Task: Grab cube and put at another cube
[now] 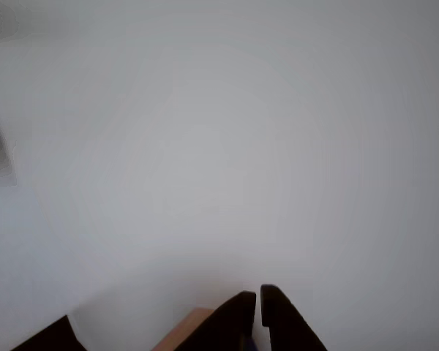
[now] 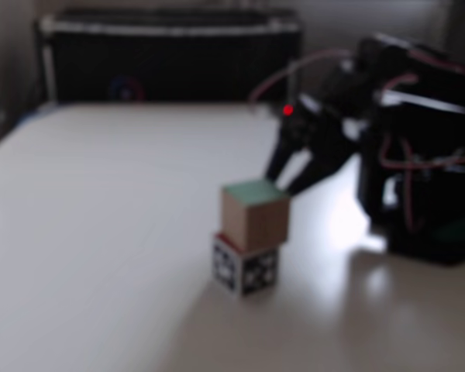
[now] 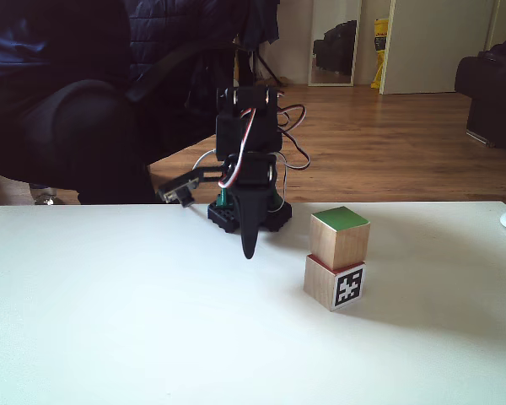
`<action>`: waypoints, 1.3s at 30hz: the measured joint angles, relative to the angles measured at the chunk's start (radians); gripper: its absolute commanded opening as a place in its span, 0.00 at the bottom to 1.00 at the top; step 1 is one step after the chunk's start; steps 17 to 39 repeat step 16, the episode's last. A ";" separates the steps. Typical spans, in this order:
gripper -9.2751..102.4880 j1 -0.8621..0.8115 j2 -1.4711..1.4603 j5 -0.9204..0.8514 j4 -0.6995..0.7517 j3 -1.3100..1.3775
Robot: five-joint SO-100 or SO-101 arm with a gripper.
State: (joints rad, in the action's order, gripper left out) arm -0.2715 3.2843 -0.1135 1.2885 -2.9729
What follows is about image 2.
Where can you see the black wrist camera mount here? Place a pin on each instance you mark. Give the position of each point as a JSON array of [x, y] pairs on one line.
[[294, 121]]

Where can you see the red-topped wooden cube with tags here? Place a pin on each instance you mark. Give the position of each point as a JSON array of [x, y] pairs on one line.
[[252, 271]]

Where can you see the green-topped wooden cube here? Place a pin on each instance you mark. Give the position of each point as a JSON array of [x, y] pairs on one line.
[[255, 217]]

